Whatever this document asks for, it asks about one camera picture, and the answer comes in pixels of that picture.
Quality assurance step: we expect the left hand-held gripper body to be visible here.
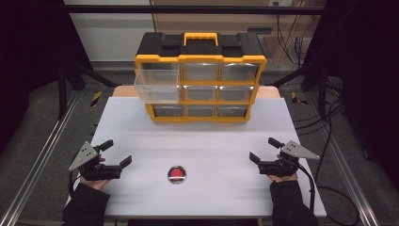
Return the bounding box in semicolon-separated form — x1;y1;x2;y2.
68;140;123;182

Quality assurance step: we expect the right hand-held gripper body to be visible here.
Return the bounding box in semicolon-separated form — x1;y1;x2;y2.
257;140;321;178

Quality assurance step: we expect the person's left hand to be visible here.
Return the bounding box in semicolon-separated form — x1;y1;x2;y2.
79;154;111;191

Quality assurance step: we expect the person's right hand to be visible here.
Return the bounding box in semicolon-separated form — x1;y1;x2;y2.
266;153;298;184

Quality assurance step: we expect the black and yellow hazard tape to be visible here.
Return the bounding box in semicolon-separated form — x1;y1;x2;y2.
89;90;104;107
290;91;309;106

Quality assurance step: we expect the white table mat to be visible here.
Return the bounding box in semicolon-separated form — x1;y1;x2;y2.
65;96;327;218

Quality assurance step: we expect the round red and black tin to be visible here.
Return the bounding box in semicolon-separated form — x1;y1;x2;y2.
167;165;187;186

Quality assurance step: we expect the wooden table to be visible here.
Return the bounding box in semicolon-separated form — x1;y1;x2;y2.
112;85;281;99

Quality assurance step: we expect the black metal stand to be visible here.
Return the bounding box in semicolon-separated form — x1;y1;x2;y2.
268;58;329;121
56;58;121;121

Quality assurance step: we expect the clear plastic drawer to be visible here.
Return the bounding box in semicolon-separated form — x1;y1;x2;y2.
134;68;183;104

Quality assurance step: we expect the set of clear drawers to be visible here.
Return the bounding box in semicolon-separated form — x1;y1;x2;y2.
152;62;261;118

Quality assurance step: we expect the black curtain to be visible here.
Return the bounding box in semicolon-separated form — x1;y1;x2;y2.
305;0;399;189
0;0;93;154

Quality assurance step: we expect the yellow and black organizer cabinet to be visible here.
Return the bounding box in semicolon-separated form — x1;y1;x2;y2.
134;31;268;124

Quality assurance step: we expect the wooden cabinet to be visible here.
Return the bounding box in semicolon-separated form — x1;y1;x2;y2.
150;0;327;68

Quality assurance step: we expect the black metal crossbar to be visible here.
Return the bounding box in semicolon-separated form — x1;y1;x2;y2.
64;4;327;15

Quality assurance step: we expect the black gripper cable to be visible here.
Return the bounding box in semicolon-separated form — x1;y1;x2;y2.
296;163;316;213
67;169;82;196

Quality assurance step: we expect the black floor cable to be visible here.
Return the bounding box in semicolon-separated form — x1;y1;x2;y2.
293;79;362;226

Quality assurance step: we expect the aluminium floor rail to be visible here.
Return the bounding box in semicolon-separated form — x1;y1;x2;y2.
304;93;381;226
0;89;83;226

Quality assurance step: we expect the bundle of hanging black cables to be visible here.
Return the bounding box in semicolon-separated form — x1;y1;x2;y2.
274;2;314;68

